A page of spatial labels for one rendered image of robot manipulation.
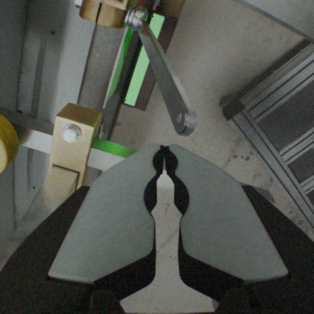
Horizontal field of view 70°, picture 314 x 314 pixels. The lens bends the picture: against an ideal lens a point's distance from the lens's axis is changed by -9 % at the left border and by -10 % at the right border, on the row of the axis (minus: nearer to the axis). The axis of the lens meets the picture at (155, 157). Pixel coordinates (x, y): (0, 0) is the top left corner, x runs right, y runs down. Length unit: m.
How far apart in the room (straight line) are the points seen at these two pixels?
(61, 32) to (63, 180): 0.32
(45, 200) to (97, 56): 0.26
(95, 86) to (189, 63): 0.75
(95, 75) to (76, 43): 0.11
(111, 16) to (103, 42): 0.18
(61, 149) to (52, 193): 0.06
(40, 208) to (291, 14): 0.34
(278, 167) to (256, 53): 0.53
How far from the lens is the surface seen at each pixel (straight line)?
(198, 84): 1.18
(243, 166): 1.43
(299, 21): 0.30
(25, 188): 0.76
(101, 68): 0.44
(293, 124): 1.15
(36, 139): 0.35
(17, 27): 0.55
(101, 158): 0.33
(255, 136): 1.08
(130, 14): 0.28
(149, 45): 0.20
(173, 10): 1.05
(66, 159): 0.33
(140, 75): 0.44
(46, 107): 0.59
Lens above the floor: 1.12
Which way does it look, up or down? 58 degrees down
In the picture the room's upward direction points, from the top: 178 degrees counter-clockwise
